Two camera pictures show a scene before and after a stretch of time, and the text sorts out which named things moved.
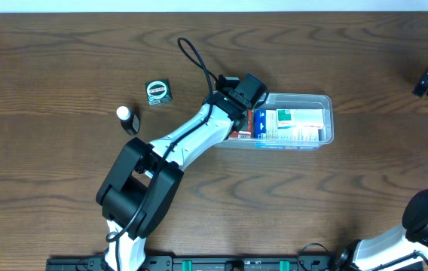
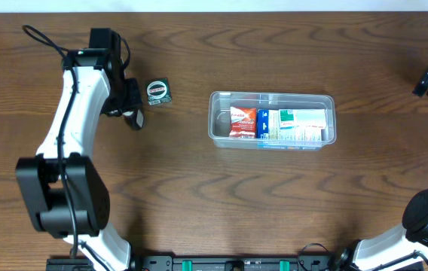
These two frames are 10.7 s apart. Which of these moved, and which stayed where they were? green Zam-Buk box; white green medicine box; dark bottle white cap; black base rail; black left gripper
Moved: dark bottle white cap; black left gripper
Stayed: green Zam-Buk box; black base rail; white green medicine box
